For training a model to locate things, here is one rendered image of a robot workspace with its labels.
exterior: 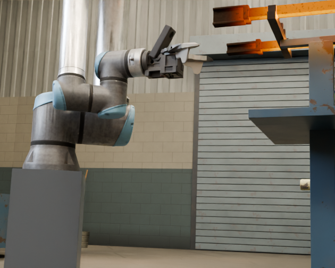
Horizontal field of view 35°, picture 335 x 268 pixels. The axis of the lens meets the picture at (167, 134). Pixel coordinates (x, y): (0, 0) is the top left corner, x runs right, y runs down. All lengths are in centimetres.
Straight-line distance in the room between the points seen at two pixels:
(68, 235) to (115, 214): 869
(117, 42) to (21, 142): 961
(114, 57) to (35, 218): 56
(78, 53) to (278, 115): 77
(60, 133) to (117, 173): 867
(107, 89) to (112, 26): 28
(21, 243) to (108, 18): 80
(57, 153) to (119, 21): 51
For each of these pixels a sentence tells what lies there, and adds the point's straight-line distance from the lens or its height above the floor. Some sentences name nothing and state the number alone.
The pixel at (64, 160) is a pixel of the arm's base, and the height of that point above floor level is 64.
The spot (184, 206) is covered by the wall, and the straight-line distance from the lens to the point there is 1002.
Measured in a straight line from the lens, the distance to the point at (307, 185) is 220.
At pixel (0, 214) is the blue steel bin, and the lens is 624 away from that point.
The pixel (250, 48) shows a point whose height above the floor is 96.
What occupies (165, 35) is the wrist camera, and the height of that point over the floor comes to 102.
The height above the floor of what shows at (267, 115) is 69.
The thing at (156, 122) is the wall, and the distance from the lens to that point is 1035.
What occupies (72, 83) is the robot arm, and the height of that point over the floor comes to 86.
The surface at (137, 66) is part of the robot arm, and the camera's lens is 167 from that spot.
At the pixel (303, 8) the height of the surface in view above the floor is 96.
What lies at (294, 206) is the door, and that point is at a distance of 975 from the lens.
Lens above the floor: 44
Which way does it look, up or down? 10 degrees up
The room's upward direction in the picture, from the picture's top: 2 degrees clockwise
